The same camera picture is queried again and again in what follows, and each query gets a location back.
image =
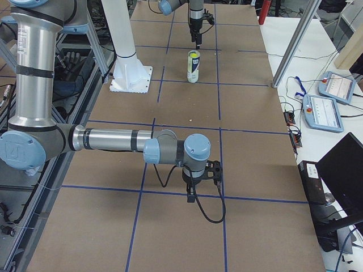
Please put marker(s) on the wooden board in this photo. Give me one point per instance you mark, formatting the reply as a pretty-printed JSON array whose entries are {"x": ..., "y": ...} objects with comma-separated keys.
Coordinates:
[{"x": 352, "y": 15}]

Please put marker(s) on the black computer box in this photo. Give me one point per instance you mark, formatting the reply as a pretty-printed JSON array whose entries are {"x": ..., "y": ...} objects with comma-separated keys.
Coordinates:
[{"x": 312, "y": 184}]

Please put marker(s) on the front teach pendant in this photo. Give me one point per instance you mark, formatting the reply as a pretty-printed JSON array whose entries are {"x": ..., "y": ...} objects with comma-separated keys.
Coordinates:
[{"x": 322, "y": 113}]

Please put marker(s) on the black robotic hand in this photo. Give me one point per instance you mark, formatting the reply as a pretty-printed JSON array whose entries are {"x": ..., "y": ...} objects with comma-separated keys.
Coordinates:
[{"x": 68, "y": 66}]

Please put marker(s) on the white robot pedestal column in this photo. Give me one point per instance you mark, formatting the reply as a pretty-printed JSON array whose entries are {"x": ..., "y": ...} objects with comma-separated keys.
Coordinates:
[{"x": 129, "y": 74}]

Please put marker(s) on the orange black adapter front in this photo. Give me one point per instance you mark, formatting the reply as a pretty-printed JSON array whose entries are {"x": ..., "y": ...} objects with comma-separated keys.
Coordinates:
[{"x": 295, "y": 138}]

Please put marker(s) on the clear tennis ball can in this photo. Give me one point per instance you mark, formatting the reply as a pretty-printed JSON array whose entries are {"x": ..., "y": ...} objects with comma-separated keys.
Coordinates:
[{"x": 193, "y": 68}]

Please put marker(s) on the red cylinder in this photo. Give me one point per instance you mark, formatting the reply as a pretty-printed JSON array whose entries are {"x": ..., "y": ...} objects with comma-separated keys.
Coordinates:
[{"x": 264, "y": 11}]

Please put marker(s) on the orange black adapter rear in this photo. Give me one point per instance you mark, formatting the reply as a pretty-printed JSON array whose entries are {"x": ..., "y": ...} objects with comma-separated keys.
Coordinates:
[{"x": 289, "y": 118}]

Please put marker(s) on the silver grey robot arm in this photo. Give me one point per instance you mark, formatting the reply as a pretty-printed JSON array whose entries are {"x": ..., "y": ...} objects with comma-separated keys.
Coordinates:
[
  {"x": 34, "y": 138},
  {"x": 195, "y": 15}
]

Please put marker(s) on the orange black adapter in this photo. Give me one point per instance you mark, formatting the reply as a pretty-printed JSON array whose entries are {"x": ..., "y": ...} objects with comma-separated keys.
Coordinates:
[
  {"x": 289, "y": 118},
  {"x": 295, "y": 138}
]

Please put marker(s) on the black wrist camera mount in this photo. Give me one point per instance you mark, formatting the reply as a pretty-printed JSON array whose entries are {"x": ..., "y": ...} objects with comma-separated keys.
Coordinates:
[
  {"x": 213, "y": 170},
  {"x": 208, "y": 17}
]

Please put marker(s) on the rear teach pendant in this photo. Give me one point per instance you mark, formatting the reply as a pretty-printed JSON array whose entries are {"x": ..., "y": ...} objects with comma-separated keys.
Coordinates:
[{"x": 337, "y": 86}]

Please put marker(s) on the black monitor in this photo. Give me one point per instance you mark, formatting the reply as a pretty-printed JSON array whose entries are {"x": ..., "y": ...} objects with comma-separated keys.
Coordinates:
[{"x": 341, "y": 171}]

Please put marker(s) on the teach pendant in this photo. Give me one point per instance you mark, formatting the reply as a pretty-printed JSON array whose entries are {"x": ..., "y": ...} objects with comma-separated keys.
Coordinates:
[
  {"x": 337, "y": 86},
  {"x": 322, "y": 113}
]

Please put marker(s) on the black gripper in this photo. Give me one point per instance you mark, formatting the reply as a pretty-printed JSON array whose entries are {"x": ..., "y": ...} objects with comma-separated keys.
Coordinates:
[
  {"x": 189, "y": 180},
  {"x": 195, "y": 25}
]

